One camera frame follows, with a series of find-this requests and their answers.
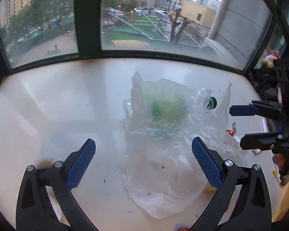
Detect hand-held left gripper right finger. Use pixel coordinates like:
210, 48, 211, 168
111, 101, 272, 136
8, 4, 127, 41
191, 137, 272, 231

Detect crushed clear bottle green cap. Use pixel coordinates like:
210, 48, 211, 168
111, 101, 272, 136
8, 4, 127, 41
123, 88, 219, 130

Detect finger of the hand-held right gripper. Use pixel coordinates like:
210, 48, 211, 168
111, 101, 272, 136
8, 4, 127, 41
229, 100, 289, 123
239, 131, 289, 152

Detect clear plastic bag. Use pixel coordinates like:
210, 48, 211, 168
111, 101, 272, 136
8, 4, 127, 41
118, 71, 247, 219

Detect dark window frame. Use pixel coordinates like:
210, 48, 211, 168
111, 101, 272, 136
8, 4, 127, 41
0, 0, 289, 97

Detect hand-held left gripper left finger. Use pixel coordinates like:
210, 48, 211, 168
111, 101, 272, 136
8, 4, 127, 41
16, 138, 99, 231

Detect white marker yellow cap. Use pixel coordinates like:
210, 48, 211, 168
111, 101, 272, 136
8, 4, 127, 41
272, 170, 282, 185

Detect pink plush toy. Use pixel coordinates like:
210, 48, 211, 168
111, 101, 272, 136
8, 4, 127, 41
260, 50, 280, 69

